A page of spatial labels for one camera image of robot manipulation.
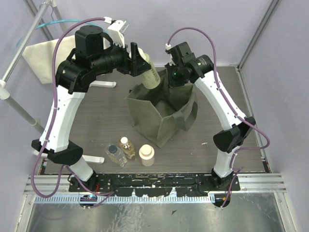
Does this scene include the white metal clothes rack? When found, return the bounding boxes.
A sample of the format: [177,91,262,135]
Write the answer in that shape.
[0,0,117,178]

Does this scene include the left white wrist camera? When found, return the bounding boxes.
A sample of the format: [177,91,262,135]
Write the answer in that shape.
[104,16,129,48]

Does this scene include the olive green canvas bag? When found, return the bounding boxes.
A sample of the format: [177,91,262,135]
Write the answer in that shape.
[126,70,198,148]

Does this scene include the teal clothes hanger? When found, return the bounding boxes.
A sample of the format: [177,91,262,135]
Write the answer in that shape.
[36,19,97,31]

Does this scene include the clear bottle with dark cap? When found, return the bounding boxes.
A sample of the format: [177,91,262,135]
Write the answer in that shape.
[105,143,127,167]

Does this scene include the green bottle with beige cap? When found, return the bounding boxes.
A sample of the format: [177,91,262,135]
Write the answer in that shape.
[138,48,161,89]

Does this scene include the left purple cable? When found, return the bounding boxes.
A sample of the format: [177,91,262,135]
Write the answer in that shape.
[30,16,114,208]

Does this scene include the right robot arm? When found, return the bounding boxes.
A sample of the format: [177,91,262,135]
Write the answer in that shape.
[165,42,256,190]

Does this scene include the cream bottle with beige cap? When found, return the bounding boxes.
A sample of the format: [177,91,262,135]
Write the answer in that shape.
[139,144,155,167]

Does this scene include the amber bottle with white cap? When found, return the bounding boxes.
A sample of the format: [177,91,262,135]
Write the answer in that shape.
[119,136,136,160]

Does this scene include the purple cable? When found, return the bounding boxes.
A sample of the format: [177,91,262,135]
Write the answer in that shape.
[165,27,270,209]
[30,16,114,208]

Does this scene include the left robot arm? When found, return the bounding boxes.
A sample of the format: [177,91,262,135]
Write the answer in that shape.
[31,25,151,191]

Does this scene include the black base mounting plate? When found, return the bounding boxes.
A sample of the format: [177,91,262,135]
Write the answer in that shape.
[69,173,240,198]

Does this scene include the cream canvas cloth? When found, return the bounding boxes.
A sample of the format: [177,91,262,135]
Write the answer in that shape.
[22,35,75,84]

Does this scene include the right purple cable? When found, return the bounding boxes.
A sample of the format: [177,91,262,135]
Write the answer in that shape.
[165,27,270,209]

